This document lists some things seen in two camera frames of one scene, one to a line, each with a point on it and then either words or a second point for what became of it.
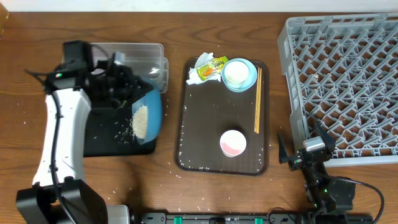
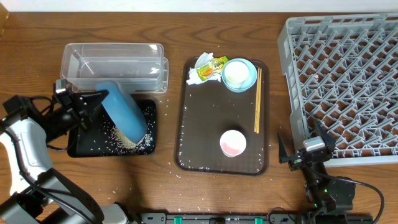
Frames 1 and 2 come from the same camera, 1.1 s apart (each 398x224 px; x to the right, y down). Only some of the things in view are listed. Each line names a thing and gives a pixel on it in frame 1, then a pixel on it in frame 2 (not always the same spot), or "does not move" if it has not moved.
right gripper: x=296 y=163 does not move
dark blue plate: x=152 y=99 -> x=122 y=112
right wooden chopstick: x=260 y=100 does not move
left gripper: x=129 y=82 -> x=72 y=109
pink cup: x=232 y=143 does not move
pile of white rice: x=139 y=120 -> x=127 y=146
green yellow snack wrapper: x=213 y=68 does not move
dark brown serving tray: x=221 y=132 does not move
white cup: x=236 y=73 does not move
